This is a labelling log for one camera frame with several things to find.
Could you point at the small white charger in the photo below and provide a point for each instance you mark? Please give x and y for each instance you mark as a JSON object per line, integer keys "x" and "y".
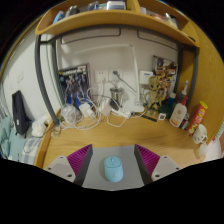
{"x": 85, "y": 110}

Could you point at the white wall box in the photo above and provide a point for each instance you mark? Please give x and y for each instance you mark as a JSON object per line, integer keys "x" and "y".
{"x": 145, "y": 76}

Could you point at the black power adapter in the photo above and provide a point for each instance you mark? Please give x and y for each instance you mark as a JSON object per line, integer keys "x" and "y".
{"x": 114, "y": 104}

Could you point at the white pump lotion bottle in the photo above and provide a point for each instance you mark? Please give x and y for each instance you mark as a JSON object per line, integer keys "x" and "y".
{"x": 178, "y": 115}

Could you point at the metal cup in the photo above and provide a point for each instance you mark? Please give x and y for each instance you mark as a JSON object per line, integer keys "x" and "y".
{"x": 117, "y": 96}

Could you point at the small white cube clock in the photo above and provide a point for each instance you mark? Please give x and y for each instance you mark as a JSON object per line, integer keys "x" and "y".
{"x": 161, "y": 116}

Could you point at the light blue computer mouse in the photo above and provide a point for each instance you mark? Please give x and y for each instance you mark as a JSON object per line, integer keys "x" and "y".
{"x": 113, "y": 169}

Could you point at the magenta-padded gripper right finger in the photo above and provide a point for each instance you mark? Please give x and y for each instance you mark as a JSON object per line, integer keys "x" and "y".
{"x": 166, "y": 166}

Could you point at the dark grey metal desk frame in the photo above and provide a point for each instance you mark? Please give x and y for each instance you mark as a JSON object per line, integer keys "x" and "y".
{"x": 40, "y": 80}

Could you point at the blue robot model box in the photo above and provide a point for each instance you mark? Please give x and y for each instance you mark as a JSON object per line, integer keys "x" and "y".
{"x": 74, "y": 85}

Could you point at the clear plastic container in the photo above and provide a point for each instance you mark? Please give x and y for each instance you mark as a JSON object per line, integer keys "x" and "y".
{"x": 201, "y": 150}

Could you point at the wooden shelf unit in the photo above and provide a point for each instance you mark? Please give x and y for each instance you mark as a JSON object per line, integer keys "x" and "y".
{"x": 110, "y": 18}

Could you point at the light blue bedding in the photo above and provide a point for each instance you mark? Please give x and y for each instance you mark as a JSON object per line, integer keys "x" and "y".
{"x": 13, "y": 143}

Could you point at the white power strip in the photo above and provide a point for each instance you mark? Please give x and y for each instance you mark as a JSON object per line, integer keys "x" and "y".
{"x": 121, "y": 113}

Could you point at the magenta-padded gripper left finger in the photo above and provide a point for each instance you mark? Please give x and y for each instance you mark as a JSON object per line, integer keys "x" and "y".
{"x": 56, "y": 166}

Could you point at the clear glass jar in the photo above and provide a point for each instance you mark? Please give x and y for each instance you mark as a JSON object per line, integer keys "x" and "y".
{"x": 68, "y": 114}

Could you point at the large white power adapter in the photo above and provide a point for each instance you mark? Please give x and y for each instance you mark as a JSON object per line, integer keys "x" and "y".
{"x": 105, "y": 107}

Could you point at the brown tree figurine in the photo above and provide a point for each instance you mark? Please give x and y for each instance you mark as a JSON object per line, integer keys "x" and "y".
{"x": 155, "y": 91}

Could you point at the blue packet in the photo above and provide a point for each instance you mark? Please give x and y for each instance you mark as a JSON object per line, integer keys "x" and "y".
{"x": 184, "y": 124}

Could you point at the grey mouse pad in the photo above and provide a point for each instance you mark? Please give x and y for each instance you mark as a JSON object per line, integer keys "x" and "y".
{"x": 113, "y": 151}

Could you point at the red chips can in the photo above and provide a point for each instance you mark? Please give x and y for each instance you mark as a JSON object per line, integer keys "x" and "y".
{"x": 197, "y": 118}

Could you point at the white printed mug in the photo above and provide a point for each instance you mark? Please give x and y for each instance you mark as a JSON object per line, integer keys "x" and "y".
{"x": 199, "y": 134}

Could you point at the white wall socket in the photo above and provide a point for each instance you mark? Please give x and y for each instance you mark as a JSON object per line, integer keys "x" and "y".
{"x": 101, "y": 76}
{"x": 118, "y": 78}

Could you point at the colourful figure box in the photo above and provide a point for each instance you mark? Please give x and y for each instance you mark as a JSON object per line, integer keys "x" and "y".
{"x": 165, "y": 65}

